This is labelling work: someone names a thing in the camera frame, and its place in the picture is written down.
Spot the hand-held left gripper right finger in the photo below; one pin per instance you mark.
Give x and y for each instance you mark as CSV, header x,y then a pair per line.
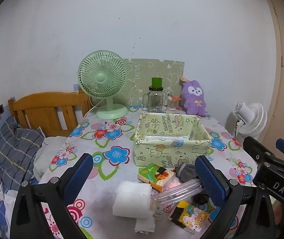
x,y
210,181

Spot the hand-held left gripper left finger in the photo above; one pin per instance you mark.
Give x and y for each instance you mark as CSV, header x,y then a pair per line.
x,y
78,176

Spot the pink tissue packet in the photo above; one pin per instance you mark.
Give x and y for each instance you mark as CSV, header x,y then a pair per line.
x,y
171,183

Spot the cartoon print storage box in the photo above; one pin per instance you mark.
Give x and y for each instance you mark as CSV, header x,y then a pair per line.
x,y
161,154

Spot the white tissue roll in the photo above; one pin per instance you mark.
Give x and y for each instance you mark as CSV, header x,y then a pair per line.
x,y
132,199

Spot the grey sock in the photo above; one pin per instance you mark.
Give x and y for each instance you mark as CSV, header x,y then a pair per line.
x,y
185,173

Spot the white standing fan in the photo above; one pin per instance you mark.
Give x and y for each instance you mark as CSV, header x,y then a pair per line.
x,y
254,119

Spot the clear plastic bottle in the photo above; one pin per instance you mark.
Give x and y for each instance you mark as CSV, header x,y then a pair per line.
x,y
176,194

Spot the white blanket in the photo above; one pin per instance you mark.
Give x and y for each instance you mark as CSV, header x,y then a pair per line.
x,y
49,151

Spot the yellow cartoon packet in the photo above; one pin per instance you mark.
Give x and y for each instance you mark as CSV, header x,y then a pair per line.
x,y
194,216

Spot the green orange cartoon packet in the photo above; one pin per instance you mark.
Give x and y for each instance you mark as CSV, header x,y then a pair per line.
x,y
151,175

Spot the small clear bottle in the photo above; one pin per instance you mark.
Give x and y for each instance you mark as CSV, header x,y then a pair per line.
x,y
158,214

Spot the grey plaid pillow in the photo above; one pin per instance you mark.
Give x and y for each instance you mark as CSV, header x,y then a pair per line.
x,y
14,149

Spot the white folded cloth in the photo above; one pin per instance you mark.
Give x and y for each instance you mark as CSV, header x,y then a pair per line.
x,y
144,226

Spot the purple plush rabbit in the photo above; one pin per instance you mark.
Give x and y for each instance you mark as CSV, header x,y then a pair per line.
x,y
194,97

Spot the wooden bed headboard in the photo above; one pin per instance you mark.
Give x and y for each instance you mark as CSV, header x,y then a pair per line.
x,y
42,102

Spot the small jar with orange lid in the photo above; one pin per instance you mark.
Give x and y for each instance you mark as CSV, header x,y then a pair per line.
x,y
173,104

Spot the glass bottle with green lid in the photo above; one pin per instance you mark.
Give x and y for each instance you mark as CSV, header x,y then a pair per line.
x,y
155,99

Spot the green desk fan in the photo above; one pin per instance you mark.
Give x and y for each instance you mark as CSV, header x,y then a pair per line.
x,y
102,77

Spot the green patterned board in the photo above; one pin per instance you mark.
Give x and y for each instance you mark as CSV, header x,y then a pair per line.
x,y
144,72

